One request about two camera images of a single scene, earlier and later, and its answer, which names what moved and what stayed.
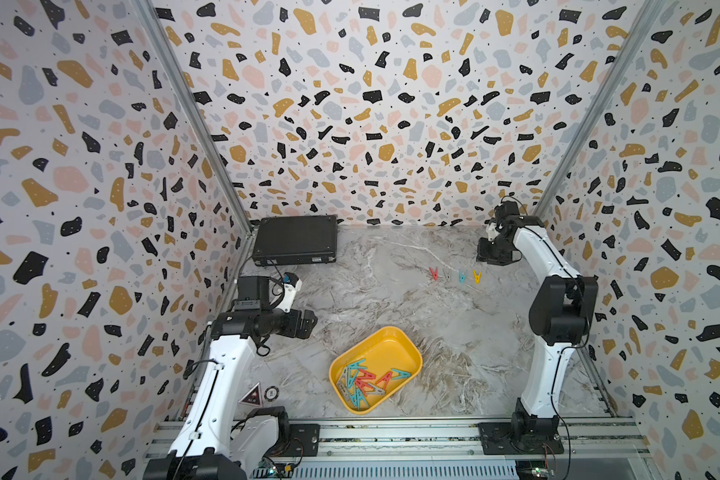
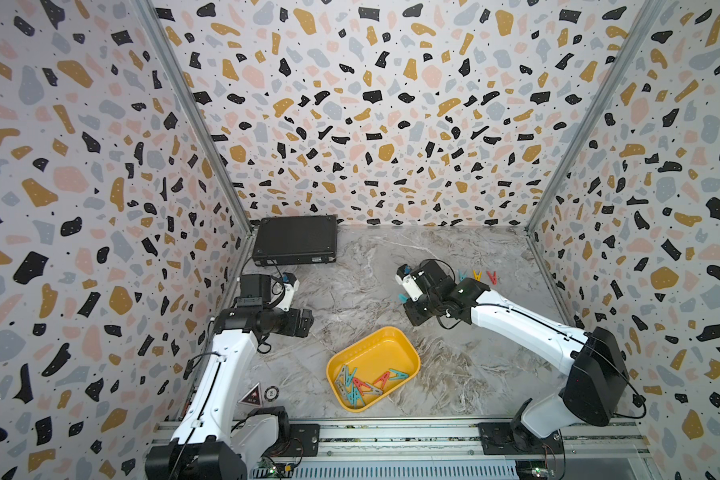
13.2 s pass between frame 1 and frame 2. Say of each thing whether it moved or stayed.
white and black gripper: moved
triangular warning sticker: stayed
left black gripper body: stayed
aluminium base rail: stayed
